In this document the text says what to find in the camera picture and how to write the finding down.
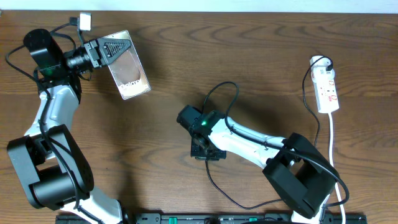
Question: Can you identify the white power strip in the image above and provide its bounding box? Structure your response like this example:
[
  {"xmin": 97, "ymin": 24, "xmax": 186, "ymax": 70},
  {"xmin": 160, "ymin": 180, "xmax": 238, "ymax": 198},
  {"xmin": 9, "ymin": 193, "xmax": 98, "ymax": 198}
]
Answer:
[{"xmin": 310, "ymin": 55, "xmax": 340, "ymax": 114}]

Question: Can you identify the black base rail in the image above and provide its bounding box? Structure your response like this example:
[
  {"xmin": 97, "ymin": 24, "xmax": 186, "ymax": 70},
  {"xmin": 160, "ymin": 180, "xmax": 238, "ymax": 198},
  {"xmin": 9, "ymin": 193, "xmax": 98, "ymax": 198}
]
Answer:
[{"xmin": 55, "ymin": 213, "xmax": 368, "ymax": 224}]

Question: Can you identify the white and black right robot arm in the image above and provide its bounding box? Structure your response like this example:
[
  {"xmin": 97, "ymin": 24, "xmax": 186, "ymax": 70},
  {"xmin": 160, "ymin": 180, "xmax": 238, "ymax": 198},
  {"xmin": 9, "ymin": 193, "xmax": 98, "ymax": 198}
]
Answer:
[{"xmin": 177, "ymin": 105, "xmax": 339, "ymax": 223}]

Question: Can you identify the black right camera cable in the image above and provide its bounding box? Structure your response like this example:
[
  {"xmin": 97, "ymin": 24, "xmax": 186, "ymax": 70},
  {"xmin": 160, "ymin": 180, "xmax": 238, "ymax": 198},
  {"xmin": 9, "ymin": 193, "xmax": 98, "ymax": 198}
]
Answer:
[{"xmin": 200, "ymin": 81, "xmax": 350, "ymax": 208}]

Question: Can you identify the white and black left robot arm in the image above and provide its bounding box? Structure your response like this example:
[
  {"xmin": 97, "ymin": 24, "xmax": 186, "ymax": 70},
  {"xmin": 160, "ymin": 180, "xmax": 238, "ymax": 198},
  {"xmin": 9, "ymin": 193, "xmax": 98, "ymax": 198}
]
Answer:
[{"xmin": 7, "ymin": 29, "xmax": 136, "ymax": 223}]

